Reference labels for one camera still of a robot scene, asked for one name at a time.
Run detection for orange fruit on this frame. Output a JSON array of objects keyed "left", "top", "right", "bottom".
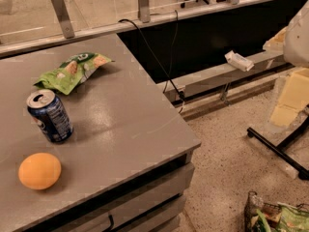
[{"left": 18, "top": 153, "right": 62, "bottom": 190}]

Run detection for metal railing bracket left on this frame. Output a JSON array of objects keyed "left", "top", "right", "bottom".
[{"left": 51, "top": 0, "right": 74, "bottom": 39}]

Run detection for black rolling stand base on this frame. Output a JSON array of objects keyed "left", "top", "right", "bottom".
[{"left": 247, "top": 114, "right": 309, "bottom": 181}]

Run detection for blue soda can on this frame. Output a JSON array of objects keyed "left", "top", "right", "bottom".
[{"left": 26, "top": 89, "right": 73, "bottom": 143}]

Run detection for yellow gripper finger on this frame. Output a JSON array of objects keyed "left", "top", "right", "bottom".
[
  {"left": 270, "top": 68, "right": 309, "bottom": 127},
  {"left": 263, "top": 27, "right": 287, "bottom": 51}
]

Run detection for metal railing bracket middle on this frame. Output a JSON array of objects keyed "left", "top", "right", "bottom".
[{"left": 138, "top": 0, "right": 151, "bottom": 23}]

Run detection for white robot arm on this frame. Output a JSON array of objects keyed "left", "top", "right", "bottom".
[{"left": 263, "top": 1, "right": 309, "bottom": 128}]

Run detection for grey cabinet drawers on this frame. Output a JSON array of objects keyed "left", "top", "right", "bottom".
[{"left": 24, "top": 157, "right": 194, "bottom": 232}]

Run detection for metal railing bracket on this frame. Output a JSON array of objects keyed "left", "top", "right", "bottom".
[
  {"left": 138, "top": 0, "right": 151, "bottom": 23},
  {"left": 51, "top": 0, "right": 74, "bottom": 39}
]

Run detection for white packet on ledge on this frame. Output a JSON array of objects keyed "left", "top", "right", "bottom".
[{"left": 225, "top": 50, "right": 254, "bottom": 72}]

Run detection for green rice chip bag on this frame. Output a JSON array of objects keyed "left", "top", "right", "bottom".
[{"left": 35, "top": 52, "right": 111, "bottom": 95}]

